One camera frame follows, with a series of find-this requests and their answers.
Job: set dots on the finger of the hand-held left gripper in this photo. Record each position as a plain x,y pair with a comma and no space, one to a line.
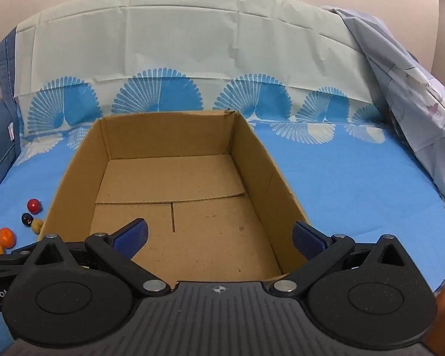
7,256

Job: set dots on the white sofa tag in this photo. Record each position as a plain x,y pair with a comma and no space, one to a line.
10,131

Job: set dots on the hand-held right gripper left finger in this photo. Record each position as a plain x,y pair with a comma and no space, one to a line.
131,235

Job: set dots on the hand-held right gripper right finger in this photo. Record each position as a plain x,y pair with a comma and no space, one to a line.
307,239

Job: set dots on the blue fabric sofa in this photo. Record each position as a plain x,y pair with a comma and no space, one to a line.
0,148

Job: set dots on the blue fan-patterned sheet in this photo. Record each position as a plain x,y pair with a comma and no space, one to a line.
207,44

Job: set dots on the dark cherry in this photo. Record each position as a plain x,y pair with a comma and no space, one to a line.
27,218

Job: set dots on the pale blue floral blanket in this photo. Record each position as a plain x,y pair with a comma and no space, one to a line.
411,100

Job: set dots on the small tan round fruit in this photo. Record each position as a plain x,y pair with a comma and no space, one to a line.
37,224

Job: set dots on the red cherry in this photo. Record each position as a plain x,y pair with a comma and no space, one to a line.
33,205

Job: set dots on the brown cardboard box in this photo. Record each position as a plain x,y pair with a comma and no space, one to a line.
170,137

